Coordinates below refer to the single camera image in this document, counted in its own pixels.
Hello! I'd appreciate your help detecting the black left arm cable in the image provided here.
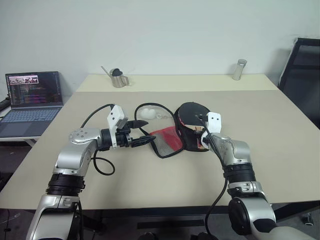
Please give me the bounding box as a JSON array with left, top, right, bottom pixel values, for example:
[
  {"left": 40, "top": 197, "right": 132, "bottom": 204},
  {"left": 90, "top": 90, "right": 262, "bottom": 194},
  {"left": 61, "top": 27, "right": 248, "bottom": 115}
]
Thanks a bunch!
[{"left": 80, "top": 103, "right": 116, "bottom": 175}]

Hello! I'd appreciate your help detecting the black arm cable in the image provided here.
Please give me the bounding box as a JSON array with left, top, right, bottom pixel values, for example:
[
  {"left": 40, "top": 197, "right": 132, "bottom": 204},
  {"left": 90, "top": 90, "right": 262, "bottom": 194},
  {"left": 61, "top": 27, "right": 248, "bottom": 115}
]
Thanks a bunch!
[
  {"left": 195, "top": 113, "right": 229, "bottom": 240},
  {"left": 80, "top": 103, "right": 116, "bottom": 175}
]

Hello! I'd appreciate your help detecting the grey open laptop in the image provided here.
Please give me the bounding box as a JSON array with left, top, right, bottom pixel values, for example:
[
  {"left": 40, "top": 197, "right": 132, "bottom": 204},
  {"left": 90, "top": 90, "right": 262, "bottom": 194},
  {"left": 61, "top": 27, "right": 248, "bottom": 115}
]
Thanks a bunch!
[{"left": 0, "top": 71, "right": 65, "bottom": 139}]

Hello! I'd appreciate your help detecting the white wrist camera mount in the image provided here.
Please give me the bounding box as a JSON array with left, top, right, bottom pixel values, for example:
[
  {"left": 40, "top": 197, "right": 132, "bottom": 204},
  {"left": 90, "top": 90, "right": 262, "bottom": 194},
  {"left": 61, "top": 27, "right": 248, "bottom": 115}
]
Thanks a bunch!
[
  {"left": 201, "top": 111, "right": 223, "bottom": 147},
  {"left": 106, "top": 104, "right": 125, "bottom": 149}
]

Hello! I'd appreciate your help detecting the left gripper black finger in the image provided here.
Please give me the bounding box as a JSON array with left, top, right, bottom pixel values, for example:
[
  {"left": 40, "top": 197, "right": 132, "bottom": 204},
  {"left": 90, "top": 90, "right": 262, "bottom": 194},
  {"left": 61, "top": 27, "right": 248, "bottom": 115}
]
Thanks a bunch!
[
  {"left": 127, "top": 119, "right": 150, "bottom": 130},
  {"left": 130, "top": 135, "right": 158, "bottom": 149}
]

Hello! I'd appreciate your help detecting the black table frame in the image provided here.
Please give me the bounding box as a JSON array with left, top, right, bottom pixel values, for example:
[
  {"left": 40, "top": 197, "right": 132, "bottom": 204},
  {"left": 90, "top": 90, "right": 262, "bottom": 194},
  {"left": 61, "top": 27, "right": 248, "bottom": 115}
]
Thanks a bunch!
[{"left": 83, "top": 193, "right": 320, "bottom": 234}]

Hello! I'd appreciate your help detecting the metal watering can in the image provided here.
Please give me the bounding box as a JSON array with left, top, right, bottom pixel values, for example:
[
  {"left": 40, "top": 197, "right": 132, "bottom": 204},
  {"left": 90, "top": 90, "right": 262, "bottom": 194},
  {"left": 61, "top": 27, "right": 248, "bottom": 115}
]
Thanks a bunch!
[{"left": 100, "top": 65, "right": 131, "bottom": 89}]

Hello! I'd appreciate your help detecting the white side table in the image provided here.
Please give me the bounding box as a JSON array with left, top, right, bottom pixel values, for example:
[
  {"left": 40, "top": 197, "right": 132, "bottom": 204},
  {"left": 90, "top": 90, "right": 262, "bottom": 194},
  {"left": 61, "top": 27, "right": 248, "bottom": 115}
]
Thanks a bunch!
[{"left": 0, "top": 136, "right": 39, "bottom": 149}]

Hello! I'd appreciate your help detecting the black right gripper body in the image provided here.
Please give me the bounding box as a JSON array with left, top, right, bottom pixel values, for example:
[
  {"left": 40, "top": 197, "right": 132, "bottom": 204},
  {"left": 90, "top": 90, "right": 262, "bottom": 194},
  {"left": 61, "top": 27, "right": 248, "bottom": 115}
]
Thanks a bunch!
[{"left": 199, "top": 121, "right": 209, "bottom": 138}]

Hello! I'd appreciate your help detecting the grey chair caster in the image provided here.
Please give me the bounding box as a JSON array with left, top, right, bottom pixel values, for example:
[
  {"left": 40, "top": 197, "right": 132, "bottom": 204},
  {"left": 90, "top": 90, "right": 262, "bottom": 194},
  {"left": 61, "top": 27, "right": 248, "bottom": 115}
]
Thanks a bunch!
[{"left": 301, "top": 213, "right": 315, "bottom": 226}]

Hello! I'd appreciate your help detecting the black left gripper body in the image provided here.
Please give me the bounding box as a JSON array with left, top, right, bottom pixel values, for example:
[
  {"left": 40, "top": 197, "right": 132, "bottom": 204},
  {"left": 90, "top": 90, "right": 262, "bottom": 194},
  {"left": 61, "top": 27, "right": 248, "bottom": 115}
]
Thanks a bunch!
[{"left": 114, "top": 125, "right": 134, "bottom": 149}]

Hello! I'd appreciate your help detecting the black office chair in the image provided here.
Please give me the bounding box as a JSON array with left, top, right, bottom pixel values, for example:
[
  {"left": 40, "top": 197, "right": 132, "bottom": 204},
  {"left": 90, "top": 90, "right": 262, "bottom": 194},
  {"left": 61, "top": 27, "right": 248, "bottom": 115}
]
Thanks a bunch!
[{"left": 277, "top": 37, "right": 320, "bottom": 131}]

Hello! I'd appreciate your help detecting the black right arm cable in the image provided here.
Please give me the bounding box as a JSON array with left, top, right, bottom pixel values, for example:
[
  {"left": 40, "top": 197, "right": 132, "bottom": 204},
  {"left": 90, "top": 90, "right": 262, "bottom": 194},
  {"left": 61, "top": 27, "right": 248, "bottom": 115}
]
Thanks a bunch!
[{"left": 195, "top": 113, "right": 229, "bottom": 240}]

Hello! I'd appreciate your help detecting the black table tennis paddle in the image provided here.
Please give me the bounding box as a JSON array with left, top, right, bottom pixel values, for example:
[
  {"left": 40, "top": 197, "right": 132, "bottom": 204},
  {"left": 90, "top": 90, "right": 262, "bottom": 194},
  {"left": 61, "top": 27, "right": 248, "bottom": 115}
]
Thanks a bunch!
[{"left": 178, "top": 101, "right": 211, "bottom": 135}]

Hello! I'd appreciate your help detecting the small white plastic object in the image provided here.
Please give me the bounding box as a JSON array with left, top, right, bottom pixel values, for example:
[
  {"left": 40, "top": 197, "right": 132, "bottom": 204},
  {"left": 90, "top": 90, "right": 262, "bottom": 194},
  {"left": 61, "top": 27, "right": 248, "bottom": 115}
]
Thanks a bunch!
[{"left": 139, "top": 108, "right": 157, "bottom": 120}]

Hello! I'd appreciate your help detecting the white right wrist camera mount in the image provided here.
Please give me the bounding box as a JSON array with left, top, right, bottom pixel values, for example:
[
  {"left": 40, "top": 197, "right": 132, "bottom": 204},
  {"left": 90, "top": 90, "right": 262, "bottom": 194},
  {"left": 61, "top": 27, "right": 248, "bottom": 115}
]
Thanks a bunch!
[{"left": 201, "top": 111, "right": 223, "bottom": 147}]

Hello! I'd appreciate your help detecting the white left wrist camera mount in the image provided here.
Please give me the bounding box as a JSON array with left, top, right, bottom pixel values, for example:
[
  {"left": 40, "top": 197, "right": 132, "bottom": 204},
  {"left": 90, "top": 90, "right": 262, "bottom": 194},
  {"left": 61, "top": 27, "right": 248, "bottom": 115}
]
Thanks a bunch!
[{"left": 106, "top": 104, "right": 125, "bottom": 149}]

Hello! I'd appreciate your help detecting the black and red paddle case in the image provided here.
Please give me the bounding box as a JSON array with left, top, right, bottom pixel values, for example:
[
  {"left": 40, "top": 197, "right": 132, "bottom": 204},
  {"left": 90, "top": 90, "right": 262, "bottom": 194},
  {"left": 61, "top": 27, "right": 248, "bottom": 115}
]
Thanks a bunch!
[{"left": 134, "top": 101, "right": 212, "bottom": 159}]

